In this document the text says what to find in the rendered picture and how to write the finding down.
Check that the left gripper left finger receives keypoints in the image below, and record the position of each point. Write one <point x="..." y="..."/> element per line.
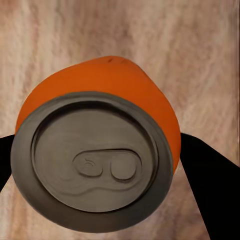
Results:
<point x="5" y="163"/>

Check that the can of soda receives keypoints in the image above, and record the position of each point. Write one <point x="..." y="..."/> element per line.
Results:
<point x="96" y="146"/>

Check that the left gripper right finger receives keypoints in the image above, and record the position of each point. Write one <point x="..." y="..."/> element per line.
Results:
<point x="215" y="183"/>

